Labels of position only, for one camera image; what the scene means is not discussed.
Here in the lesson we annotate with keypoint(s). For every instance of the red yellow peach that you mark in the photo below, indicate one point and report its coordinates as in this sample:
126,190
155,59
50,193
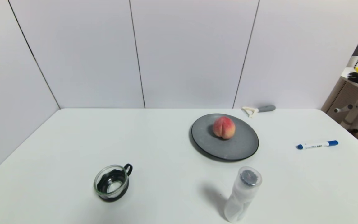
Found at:
224,127

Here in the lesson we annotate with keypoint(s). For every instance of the blue and white marker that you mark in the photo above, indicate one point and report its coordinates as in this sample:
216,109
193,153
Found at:
317,145

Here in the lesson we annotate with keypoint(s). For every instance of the glass cup with black base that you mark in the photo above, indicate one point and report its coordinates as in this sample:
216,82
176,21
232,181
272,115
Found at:
112,186

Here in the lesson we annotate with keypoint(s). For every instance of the gray round plate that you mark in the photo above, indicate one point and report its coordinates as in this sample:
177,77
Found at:
238,146

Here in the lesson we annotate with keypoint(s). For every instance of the translucent bottle with black cap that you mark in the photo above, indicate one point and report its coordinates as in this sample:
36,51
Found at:
241,199

